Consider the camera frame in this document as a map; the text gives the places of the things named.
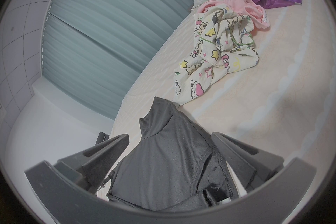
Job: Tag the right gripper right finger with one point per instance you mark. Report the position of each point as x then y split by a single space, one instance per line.
236 162

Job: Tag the black chest of drawers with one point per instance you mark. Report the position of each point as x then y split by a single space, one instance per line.
103 137

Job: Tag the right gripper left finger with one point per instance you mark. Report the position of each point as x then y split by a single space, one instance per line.
105 157

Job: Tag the white printed garment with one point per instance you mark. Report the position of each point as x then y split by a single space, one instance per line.
217 55

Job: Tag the black T-shirt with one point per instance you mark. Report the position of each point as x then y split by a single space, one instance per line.
162 160

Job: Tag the bed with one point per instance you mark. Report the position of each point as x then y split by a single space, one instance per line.
275 86

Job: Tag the pink garment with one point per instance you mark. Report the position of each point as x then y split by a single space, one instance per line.
241 5

